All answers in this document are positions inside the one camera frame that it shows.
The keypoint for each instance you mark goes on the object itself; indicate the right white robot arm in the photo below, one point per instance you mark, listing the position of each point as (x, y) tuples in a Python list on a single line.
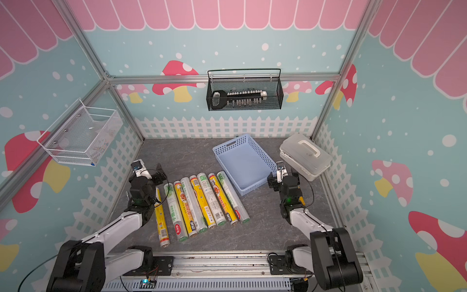
[(330, 256)]

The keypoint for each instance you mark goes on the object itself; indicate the small green circuit board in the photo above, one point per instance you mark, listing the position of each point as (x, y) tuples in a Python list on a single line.
[(147, 284)]

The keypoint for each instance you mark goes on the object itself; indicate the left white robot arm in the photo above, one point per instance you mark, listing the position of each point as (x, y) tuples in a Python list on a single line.
[(87, 265)]

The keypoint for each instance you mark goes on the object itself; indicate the white plastic storage box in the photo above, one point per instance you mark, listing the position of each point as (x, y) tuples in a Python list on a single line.
[(304, 156)]

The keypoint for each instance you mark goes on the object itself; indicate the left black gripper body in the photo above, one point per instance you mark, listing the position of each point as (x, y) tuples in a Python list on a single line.
[(153, 193)]

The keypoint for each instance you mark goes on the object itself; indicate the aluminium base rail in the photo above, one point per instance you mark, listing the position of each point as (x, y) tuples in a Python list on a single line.
[(218, 271)]

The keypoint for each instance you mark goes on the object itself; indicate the yellow red wrap roll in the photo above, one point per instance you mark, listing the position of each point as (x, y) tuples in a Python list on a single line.
[(222, 198)]

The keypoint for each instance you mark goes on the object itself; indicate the yellow black screwdriver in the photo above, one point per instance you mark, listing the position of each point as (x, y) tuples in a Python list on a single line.
[(301, 200)]

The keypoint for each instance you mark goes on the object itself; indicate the white wire wall basket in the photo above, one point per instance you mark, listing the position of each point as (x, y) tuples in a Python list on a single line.
[(81, 135)]

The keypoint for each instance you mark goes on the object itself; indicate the black socket wrench set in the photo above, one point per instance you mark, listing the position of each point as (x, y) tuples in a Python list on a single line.
[(222, 99)]

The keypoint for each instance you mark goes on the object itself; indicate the blue plastic basket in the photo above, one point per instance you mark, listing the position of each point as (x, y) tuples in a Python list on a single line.
[(245, 163)]

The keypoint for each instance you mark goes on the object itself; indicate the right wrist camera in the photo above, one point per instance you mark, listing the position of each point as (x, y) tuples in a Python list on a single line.
[(281, 171)]

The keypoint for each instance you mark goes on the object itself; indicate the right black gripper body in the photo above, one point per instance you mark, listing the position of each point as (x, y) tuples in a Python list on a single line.
[(277, 187)]

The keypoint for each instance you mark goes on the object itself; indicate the clear white wrap roll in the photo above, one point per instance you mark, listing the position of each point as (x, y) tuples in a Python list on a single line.
[(195, 209)]

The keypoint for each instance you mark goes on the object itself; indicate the black wire wall basket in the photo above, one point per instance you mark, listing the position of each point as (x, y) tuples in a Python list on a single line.
[(244, 89)]

